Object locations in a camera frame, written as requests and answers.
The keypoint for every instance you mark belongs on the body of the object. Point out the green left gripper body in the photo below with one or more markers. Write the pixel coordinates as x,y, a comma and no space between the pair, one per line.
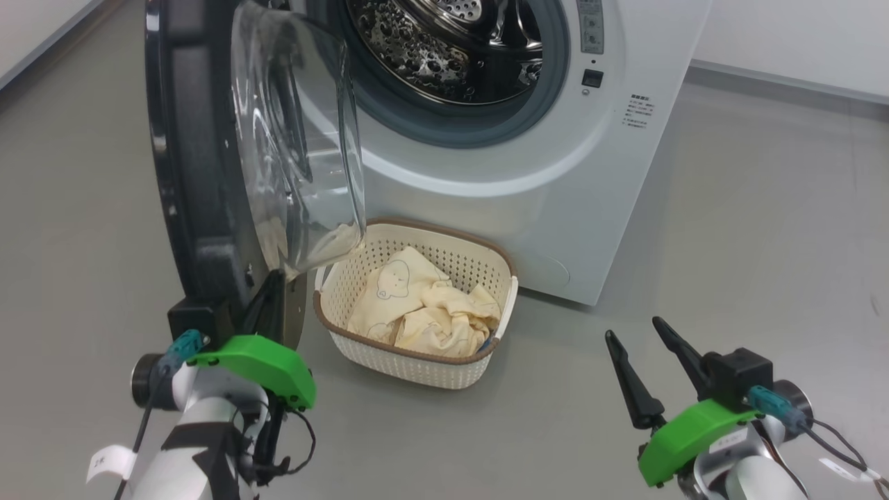
264,361

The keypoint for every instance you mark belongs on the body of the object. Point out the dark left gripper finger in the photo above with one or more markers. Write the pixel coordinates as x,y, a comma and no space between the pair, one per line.
260,312
279,312

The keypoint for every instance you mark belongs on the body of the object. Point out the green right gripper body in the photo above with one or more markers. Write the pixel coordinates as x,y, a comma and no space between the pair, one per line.
687,434

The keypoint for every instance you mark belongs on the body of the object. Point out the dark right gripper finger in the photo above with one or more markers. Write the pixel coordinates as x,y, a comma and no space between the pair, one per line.
687,361
639,396

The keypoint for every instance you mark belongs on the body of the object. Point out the cream garment with bear print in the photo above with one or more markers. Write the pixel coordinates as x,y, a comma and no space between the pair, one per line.
396,292

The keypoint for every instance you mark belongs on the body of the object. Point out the black round glass washer door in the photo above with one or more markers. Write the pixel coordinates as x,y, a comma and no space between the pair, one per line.
201,173

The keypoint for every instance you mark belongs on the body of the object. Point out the cream garment with blue trim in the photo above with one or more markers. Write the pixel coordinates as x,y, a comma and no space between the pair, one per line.
451,319

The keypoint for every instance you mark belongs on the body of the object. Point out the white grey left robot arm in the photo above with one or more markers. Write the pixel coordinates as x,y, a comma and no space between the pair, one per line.
201,423

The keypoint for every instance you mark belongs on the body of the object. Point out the white front-load washing machine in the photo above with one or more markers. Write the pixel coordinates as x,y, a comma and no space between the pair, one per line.
555,194

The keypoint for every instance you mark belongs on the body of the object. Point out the cream basket with brown rim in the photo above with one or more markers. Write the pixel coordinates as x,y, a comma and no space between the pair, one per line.
410,364

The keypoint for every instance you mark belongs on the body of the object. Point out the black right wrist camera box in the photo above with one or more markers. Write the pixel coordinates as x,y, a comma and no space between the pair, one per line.
736,375

